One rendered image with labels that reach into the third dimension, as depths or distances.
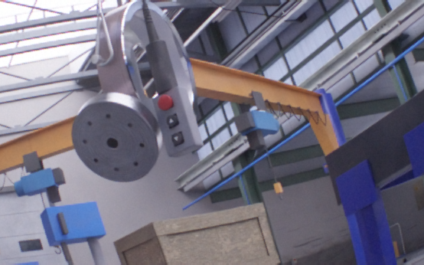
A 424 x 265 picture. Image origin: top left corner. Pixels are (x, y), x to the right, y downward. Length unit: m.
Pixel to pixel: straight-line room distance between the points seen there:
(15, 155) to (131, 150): 6.04
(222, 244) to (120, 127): 3.97
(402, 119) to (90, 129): 0.70
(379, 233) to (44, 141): 5.97
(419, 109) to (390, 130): 0.13
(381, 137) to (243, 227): 3.97
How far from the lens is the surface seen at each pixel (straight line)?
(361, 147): 1.71
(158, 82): 1.48
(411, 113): 1.56
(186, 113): 1.44
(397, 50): 10.09
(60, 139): 7.35
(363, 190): 1.71
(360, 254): 9.15
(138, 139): 1.47
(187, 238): 5.23
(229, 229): 5.46
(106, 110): 1.45
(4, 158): 7.55
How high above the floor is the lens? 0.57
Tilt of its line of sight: 14 degrees up
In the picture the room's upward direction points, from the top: 17 degrees counter-clockwise
